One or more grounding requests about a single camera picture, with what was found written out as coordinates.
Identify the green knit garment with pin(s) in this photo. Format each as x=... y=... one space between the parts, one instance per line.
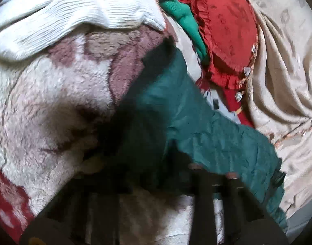
x=182 y=14

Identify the floral plush bed blanket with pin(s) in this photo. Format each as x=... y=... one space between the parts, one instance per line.
x=54 y=108

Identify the white ribbed knit sweater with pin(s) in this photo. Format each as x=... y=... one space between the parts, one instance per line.
x=29 y=26

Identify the red ruffled cushion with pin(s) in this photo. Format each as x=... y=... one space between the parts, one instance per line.
x=229 y=31

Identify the light blue fleece garment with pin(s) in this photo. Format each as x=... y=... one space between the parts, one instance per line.
x=214 y=100

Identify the beige satin curtain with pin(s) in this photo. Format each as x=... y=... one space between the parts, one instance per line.
x=279 y=93

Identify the teal quilted puffer jacket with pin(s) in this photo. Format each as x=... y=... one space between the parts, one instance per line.
x=163 y=124

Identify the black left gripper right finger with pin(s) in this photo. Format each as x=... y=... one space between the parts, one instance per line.
x=245 y=220

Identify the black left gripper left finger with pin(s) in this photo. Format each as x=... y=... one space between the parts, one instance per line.
x=84 y=211

